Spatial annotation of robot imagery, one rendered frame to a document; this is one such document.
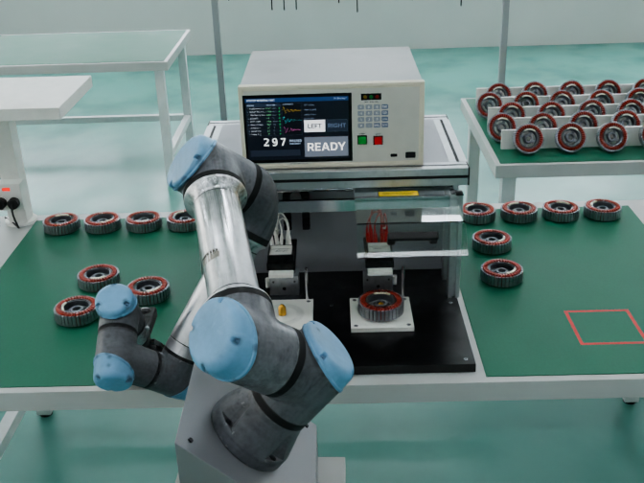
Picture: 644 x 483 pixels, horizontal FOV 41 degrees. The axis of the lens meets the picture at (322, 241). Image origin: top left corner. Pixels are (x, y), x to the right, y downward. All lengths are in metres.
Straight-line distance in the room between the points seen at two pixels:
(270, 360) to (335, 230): 1.03
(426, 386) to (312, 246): 0.58
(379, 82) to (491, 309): 0.64
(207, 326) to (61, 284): 1.20
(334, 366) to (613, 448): 1.81
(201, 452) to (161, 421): 1.75
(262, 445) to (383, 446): 1.55
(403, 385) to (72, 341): 0.81
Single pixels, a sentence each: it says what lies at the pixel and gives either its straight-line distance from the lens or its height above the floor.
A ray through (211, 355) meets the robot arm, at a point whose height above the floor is 1.15.
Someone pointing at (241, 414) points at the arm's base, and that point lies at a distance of 1.43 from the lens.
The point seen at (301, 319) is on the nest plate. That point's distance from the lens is 2.09.
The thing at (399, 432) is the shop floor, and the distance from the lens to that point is 3.00.
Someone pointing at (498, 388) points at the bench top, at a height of 0.73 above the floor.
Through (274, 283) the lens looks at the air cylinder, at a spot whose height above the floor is 0.81.
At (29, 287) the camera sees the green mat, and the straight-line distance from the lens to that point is 2.49.
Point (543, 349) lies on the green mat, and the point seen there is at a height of 0.75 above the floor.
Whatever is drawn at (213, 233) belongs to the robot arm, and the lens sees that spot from 1.46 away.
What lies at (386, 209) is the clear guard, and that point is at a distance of 1.97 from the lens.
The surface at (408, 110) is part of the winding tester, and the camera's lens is 2.05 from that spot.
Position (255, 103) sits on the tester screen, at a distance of 2.05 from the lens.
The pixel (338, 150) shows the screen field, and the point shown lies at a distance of 2.07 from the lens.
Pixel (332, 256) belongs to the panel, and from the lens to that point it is 2.32.
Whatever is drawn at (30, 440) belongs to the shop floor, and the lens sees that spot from 3.18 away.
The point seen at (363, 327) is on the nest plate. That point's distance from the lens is 2.05.
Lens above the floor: 1.83
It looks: 25 degrees down
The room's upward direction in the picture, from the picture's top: 2 degrees counter-clockwise
